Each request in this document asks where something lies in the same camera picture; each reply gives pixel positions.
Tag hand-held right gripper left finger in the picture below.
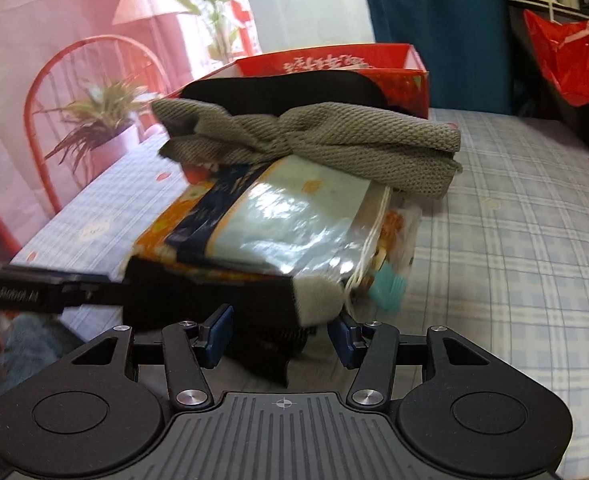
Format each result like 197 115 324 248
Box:
68 304 236 413

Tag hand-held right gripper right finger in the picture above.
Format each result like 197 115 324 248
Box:
327 312 493 413

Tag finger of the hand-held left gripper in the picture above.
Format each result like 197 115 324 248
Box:
62 274 132 309

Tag black sock with grey toe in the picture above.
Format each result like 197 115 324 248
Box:
123 256 346 389

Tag orange floral oven mitt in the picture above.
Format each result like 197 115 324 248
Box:
133 180 423 302

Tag clear plastic packet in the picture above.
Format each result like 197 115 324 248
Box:
166 154 391 279

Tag grey knit cloth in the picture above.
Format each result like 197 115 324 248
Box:
151 97 464 199

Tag red strawberry cardboard box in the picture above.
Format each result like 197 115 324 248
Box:
173 42 432 121

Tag small teal cloth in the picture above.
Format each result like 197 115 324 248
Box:
369 264 408 312

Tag blue checkered bedsheet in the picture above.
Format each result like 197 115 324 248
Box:
12 107 589 480

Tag black shelf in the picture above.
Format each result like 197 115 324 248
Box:
505 0 589 162

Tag window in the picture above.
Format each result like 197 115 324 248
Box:
242 0 376 57

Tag blue curtain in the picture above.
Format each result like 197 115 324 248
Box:
359 0 518 116

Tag red plastic bag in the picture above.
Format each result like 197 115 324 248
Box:
522 9 589 109

